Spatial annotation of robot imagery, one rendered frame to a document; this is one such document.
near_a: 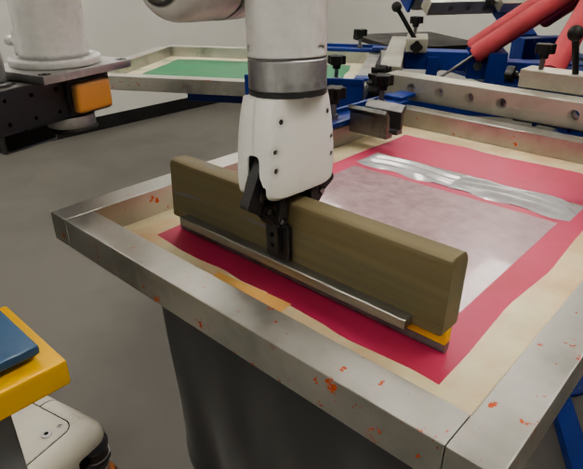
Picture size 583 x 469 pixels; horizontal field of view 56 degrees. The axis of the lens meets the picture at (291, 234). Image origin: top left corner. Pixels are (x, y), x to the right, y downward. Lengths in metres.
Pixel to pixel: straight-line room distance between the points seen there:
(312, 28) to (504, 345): 0.34
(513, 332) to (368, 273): 0.15
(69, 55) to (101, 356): 1.42
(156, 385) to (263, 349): 1.48
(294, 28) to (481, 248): 0.36
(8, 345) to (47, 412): 0.98
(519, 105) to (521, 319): 0.65
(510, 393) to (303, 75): 0.31
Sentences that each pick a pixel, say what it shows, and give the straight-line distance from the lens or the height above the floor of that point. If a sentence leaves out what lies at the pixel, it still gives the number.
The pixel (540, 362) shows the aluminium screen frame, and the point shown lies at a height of 0.99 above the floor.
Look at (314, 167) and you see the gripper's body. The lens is 0.55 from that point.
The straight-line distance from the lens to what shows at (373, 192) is 0.85.
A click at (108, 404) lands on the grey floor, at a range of 1.92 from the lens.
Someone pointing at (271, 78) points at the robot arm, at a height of 1.18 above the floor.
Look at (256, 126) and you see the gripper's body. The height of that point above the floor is 1.14.
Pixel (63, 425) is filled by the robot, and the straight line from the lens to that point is 1.48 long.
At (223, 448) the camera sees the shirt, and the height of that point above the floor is 0.63.
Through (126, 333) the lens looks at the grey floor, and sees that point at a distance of 2.19.
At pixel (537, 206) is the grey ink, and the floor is 0.96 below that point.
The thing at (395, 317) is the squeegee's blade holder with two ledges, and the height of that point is 0.99.
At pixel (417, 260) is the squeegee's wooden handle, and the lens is 0.48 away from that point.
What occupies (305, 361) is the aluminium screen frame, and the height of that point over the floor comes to 0.99.
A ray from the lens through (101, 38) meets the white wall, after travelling 4.80.
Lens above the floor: 1.27
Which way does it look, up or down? 27 degrees down
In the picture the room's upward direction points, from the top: straight up
